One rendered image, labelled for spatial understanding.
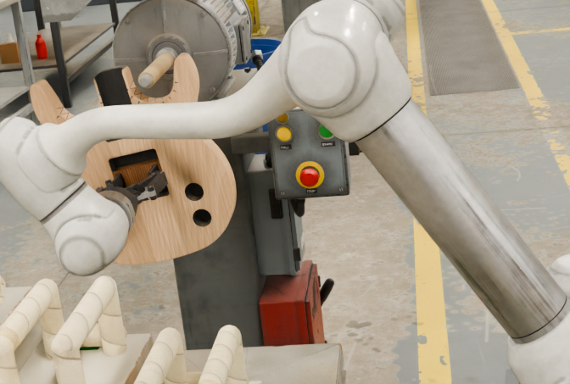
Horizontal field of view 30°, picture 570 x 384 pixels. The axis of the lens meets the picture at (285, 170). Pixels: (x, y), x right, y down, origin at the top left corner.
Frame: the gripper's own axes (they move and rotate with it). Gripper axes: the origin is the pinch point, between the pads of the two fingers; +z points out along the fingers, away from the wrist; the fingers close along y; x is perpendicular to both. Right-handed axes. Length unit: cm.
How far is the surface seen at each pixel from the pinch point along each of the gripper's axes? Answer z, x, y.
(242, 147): 27.6, -5.6, 16.0
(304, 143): 17.4, -5.5, 31.3
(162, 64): 6.3, 19.6, 9.8
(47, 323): -70, 1, 5
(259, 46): 321, -30, -24
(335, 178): 17.5, -14.4, 35.6
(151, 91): 19.1, 12.7, 2.3
